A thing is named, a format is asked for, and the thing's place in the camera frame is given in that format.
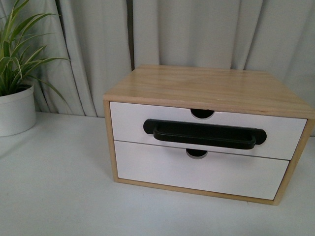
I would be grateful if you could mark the white drawer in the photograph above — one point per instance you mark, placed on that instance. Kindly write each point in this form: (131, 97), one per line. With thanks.
(283, 134)
(217, 172)

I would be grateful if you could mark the grey curtain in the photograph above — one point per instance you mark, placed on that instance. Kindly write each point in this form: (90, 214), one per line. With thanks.
(98, 42)

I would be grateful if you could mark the black drawer handle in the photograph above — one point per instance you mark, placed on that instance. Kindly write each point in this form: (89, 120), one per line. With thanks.
(205, 134)

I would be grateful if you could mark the green spider plant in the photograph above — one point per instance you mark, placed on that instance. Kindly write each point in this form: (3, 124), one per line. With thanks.
(20, 56)

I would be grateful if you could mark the white plant pot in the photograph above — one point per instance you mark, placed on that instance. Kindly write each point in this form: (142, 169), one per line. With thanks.
(17, 112)

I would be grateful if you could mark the wooden two-drawer cabinet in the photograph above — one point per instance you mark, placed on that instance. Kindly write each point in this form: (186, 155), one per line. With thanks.
(205, 91)

